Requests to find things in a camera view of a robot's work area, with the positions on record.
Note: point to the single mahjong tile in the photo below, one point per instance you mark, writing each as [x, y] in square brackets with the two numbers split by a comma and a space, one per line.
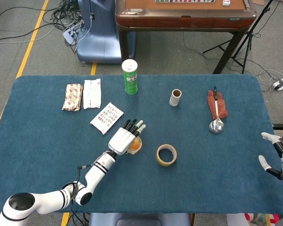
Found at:
[226, 2]

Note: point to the brown folded cloth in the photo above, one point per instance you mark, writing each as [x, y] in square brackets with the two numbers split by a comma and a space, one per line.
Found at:
[222, 109]

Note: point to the grey power strip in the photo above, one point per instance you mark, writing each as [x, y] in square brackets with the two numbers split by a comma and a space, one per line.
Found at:
[69, 35]

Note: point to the white snack packet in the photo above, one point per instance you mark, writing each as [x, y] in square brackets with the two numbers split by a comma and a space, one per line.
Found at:
[92, 94]

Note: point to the grey blue robot chassis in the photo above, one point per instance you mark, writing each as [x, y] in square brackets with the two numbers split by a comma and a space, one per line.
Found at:
[103, 220]

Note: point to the cardboard tube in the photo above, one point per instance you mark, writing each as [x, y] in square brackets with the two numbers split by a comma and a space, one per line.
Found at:
[174, 100]

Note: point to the cardboard box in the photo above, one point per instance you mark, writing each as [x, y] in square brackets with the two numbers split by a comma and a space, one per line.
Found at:
[259, 2]

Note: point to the red white item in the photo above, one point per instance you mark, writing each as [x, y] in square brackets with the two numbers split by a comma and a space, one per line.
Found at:
[250, 219]

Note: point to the yellow tape roll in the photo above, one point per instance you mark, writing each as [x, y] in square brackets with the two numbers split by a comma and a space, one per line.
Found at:
[159, 160]

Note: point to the black tripod stand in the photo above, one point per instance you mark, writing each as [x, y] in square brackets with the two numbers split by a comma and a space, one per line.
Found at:
[249, 35]

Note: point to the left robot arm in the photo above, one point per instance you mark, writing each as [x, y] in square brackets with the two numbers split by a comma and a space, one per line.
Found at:
[96, 171]

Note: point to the red patterned snack packet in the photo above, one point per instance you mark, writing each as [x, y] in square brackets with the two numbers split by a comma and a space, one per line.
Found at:
[72, 97]

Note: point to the orange jelly cup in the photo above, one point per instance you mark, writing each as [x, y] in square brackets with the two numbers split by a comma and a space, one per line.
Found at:
[136, 144]

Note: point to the green chips can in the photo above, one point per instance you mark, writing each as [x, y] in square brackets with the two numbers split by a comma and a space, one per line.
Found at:
[130, 80]

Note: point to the brown mahjong table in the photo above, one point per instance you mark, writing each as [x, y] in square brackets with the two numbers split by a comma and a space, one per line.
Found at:
[179, 22]

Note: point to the white foot pedal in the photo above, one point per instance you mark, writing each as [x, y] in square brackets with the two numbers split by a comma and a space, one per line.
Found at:
[279, 84]

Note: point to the blue table cloth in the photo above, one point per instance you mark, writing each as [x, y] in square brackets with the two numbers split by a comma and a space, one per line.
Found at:
[179, 188]

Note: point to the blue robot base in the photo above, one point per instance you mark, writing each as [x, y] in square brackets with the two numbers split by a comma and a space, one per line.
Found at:
[99, 42]

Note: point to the mahjong tile row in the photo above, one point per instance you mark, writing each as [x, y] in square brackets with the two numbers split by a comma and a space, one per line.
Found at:
[179, 1]

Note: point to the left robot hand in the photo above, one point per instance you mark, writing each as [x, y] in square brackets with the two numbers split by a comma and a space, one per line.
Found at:
[120, 142]

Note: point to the white printed card box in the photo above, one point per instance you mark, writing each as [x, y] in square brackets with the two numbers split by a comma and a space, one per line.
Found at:
[106, 117]

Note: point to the metal ladle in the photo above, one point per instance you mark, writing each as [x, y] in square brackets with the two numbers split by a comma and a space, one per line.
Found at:
[216, 127]

